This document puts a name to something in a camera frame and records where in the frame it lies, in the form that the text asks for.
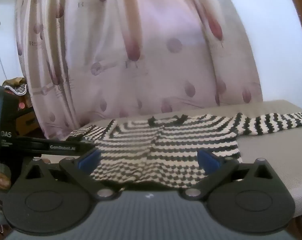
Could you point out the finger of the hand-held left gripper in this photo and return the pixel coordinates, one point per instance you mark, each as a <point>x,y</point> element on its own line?
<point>55,146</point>

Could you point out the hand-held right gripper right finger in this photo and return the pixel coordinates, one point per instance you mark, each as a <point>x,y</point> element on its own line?
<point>207,161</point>

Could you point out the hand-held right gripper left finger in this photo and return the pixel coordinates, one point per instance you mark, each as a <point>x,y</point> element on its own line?
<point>90,159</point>

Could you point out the person's left hand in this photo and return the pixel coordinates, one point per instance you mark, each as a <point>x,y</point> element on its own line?
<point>0,181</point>

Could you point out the dark wooden shelf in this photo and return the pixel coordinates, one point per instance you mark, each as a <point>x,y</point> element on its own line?
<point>28,125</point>

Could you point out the white-edged patterned item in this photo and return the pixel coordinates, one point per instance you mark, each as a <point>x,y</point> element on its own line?
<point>18,89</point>

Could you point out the golden brown cloth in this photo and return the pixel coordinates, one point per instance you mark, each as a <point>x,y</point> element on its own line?
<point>14,81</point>

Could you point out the beige table cover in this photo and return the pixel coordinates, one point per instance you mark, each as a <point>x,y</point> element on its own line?
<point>266,150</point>

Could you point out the pink leaf-print curtain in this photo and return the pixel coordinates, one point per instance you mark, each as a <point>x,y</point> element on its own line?
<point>141,55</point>

